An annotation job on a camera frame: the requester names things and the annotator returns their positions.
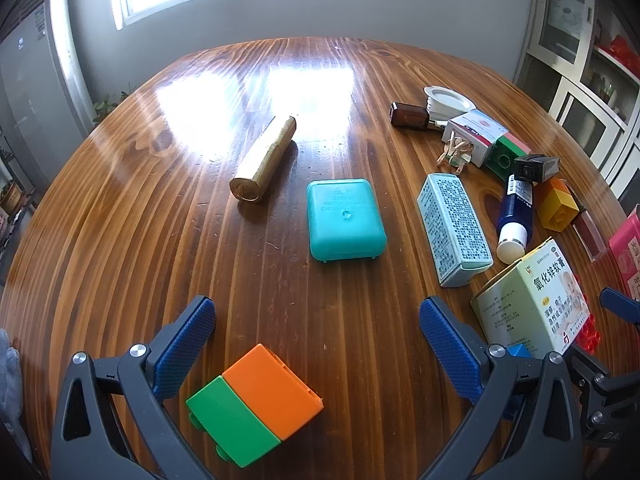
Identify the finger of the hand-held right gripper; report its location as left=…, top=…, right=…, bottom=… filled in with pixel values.
left=569, top=349, right=640, bottom=448
left=599, top=287, right=640, bottom=323

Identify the pink lip gloss tube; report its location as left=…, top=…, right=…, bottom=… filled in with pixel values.
left=565, top=180, right=608, bottom=261

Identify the orange and green toy block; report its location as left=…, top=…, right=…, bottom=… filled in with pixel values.
left=185, top=343, right=324, bottom=468

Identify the white glass-door cabinet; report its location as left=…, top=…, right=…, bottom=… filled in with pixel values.
left=512, top=0, right=640, bottom=201

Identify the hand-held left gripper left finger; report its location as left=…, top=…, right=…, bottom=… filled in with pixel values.
left=50, top=295, right=218, bottom=480

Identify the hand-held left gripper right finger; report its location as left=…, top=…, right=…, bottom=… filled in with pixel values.
left=417, top=296, right=586, bottom=480

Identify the blue tube with white cap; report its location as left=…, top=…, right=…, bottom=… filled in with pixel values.
left=496, top=173, right=535, bottom=264

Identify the grey cloth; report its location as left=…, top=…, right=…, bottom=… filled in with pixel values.
left=0, top=329, right=33, bottom=463

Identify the red plastic bag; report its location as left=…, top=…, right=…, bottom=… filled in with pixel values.
left=607, top=35, right=640, bottom=73

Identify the gold cylindrical tube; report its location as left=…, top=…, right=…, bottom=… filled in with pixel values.
left=229, top=114, right=298, bottom=206

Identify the brown glass bottle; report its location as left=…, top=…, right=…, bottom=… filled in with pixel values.
left=390, top=101, right=451, bottom=132

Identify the green potted plant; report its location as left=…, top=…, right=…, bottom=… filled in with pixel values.
left=92, top=90, right=133, bottom=123

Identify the light blue printed carton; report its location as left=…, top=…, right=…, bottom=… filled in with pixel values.
left=416, top=172, right=494, bottom=288

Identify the teal plastic case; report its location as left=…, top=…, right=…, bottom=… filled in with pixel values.
left=306, top=178, right=388, bottom=263

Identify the white box with red label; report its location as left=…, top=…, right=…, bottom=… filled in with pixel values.
left=441, top=109, right=508, bottom=168

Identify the bundle of rubber bands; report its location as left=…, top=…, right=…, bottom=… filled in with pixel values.
left=436, top=132, right=476, bottom=173

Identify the pink carton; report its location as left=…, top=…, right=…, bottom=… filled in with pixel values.
left=607, top=204, right=640, bottom=301

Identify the green and pink toy block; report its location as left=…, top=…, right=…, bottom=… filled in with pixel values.
left=482, top=130, right=532, bottom=179

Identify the yellow and orange toy block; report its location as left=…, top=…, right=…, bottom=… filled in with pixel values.
left=532, top=177, right=581, bottom=232

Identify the white and yellow ointment box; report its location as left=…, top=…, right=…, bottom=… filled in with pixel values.
left=470, top=236, right=591, bottom=358

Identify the wooden desktop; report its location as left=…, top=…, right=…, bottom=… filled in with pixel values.
left=0, top=36, right=640, bottom=480

